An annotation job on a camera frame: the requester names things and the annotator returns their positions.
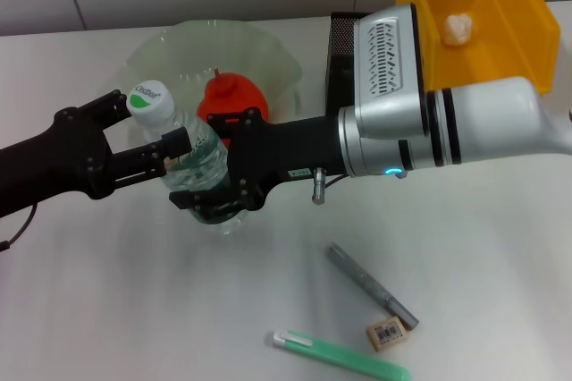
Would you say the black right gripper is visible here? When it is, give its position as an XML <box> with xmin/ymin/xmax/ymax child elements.
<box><xmin>168</xmin><ymin>107</ymin><xmax>348</xmax><ymax>224</ymax></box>

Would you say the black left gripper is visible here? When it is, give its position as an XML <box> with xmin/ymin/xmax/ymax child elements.
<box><xmin>0</xmin><ymin>89</ymin><xmax>191</xmax><ymax>222</ymax></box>

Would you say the clear green-label water bottle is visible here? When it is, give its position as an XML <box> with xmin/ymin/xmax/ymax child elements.
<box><xmin>125</xmin><ymin>79</ymin><xmax>252</xmax><ymax>236</ymax></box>

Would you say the orange fruit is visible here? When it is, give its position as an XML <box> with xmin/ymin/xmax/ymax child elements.
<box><xmin>197</xmin><ymin>67</ymin><xmax>270</xmax><ymax>150</ymax></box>

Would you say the green utility knife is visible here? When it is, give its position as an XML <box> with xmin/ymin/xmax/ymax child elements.
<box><xmin>272</xmin><ymin>329</ymin><xmax>412</xmax><ymax>381</ymax></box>

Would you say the white paper ball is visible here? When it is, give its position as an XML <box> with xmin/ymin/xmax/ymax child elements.
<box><xmin>442</xmin><ymin>13</ymin><xmax>475</xmax><ymax>47</ymax></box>

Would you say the green glass fruit plate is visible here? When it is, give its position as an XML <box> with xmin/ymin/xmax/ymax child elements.
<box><xmin>121</xmin><ymin>18</ymin><xmax>305</xmax><ymax>141</ymax></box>

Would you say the black mesh pen holder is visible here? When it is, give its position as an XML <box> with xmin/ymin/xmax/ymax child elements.
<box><xmin>324</xmin><ymin>11</ymin><xmax>373</xmax><ymax>121</ymax></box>

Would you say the grey marker pen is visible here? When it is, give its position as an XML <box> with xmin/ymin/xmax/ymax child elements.
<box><xmin>325</xmin><ymin>241</ymin><xmax>420</xmax><ymax>329</ymax></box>

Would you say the beige eraser with barcode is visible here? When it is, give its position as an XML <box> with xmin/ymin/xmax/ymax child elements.
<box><xmin>366</xmin><ymin>315</ymin><xmax>409</xmax><ymax>352</ymax></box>

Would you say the yellow plastic bin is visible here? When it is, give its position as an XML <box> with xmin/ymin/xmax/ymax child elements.
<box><xmin>394</xmin><ymin>0</ymin><xmax>562</xmax><ymax>97</ymax></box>

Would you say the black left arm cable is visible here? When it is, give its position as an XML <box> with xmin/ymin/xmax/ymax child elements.
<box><xmin>0</xmin><ymin>203</ymin><xmax>38</xmax><ymax>253</ymax></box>

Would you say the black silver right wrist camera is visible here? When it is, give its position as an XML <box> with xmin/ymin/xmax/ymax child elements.
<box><xmin>354</xmin><ymin>2</ymin><xmax>426</xmax><ymax>139</ymax></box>

